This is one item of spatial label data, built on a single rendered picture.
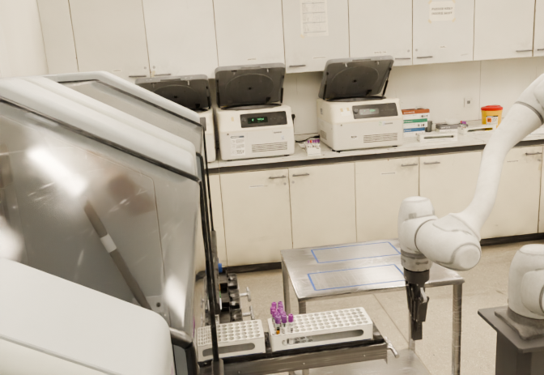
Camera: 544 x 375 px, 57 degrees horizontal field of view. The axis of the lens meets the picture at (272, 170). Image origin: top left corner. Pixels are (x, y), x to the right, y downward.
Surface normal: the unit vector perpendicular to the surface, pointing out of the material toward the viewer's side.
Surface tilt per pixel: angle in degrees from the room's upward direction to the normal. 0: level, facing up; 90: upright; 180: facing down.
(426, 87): 90
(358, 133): 90
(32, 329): 29
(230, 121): 59
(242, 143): 90
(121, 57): 90
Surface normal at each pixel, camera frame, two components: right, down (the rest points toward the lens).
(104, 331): 0.43, -0.89
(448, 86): 0.13, 0.22
